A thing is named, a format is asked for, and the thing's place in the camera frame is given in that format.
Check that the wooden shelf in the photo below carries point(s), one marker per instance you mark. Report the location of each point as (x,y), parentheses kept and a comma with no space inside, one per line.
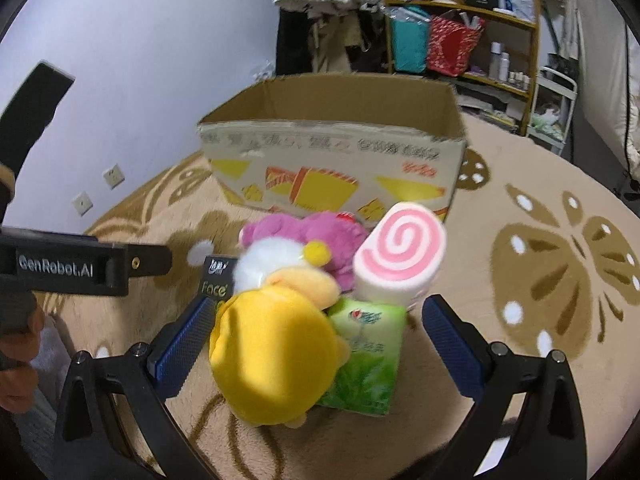
(534,15)

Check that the pink swirl roll plush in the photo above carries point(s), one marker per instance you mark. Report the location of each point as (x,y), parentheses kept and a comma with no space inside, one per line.
(400,245)

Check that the white bedding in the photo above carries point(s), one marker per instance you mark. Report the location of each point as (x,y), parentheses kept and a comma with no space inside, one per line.
(632,100)

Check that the green tissue pack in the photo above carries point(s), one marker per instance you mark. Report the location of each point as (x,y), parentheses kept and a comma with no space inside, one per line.
(367,365)

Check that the pink plush toy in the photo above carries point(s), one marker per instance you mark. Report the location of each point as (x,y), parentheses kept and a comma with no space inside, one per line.
(310,232)

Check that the black hanging clothes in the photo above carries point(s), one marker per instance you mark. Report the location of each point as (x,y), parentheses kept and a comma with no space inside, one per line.
(292,42)

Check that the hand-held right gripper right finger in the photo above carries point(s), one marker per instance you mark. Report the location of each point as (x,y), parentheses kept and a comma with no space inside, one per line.
(450,345)

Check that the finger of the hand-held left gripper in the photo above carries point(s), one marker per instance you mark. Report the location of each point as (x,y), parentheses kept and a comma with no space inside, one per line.
(150,261)

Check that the white wall outlet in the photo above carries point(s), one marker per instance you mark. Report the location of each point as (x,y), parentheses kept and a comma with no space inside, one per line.
(114,176)
(82,204)

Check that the red patterned bag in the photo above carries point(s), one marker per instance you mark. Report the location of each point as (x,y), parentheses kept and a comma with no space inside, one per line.
(452,45)

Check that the person's left hand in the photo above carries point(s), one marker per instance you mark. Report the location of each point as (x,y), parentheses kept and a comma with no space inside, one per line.
(17,375)

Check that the teal bag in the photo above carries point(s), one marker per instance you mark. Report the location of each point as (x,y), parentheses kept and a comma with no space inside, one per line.
(409,42)

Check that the grey cloth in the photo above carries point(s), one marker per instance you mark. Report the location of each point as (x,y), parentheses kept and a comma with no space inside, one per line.
(52,360)

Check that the black tissue pack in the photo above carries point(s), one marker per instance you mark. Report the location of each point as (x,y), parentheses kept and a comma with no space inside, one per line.
(217,280)

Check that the beige butterfly patterned rug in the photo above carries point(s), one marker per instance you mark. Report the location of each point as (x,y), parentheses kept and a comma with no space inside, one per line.
(500,185)

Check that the yellow white plush duck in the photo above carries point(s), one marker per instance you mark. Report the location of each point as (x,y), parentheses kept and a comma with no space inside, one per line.
(270,350)

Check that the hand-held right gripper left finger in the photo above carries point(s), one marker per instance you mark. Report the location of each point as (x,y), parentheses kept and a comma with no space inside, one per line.
(187,345)

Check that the stack of books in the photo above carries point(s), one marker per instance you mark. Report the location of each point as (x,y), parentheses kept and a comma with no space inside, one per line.
(487,110)

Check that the white metal cart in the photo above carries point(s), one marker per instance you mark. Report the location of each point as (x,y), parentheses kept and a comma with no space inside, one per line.
(555,110)

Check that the white plastic bottle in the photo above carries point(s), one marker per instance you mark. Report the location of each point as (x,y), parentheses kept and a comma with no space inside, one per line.
(495,62)
(505,67)

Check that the beige hanging coat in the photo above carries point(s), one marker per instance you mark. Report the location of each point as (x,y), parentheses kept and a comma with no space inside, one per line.
(332,40)

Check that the printed cardboard box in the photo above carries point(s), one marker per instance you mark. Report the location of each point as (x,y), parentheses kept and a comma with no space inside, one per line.
(325,160)

